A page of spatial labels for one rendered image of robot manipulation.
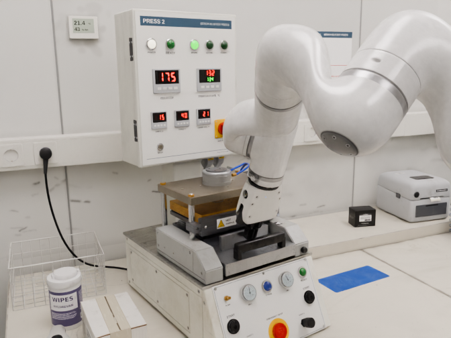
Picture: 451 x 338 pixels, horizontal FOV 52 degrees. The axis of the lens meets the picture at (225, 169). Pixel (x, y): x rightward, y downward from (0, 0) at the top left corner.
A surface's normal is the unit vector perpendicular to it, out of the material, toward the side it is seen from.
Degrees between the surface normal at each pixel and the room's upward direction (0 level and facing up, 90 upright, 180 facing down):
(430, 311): 0
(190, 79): 90
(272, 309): 65
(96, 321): 3
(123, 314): 1
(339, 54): 90
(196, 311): 90
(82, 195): 90
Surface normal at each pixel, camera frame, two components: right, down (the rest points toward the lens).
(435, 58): 0.04, 0.07
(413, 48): 0.11, -0.22
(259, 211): 0.54, 0.46
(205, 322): -0.82, 0.13
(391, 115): 0.50, 0.16
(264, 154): -0.42, 0.37
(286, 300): 0.51, -0.26
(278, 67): -0.74, 0.50
